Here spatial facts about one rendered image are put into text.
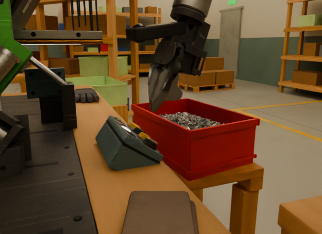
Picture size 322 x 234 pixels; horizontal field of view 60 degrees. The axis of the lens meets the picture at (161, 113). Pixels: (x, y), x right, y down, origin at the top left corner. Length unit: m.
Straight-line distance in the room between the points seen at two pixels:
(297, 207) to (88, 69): 3.01
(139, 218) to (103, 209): 0.08
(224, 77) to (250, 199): 6.25
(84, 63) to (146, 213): 3.11
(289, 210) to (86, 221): 0.31
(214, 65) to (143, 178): 6.84
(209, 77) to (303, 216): 6.24
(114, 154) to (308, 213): 0.31
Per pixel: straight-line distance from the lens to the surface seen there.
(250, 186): 0.75
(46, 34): 0.68
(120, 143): 0.47
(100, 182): 0.44
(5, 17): 0.57
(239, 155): 0.73
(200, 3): 0.59
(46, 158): 0.55
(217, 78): 6.82
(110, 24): 3.08
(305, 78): 6.62
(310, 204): 0.53
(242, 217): 0.79
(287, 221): 0.51
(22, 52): 0.55
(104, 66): 3.20
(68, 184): 0.45
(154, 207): 0.32
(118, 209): 0.37
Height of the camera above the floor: 1.10
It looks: 14 degrees down
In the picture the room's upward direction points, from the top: straight up
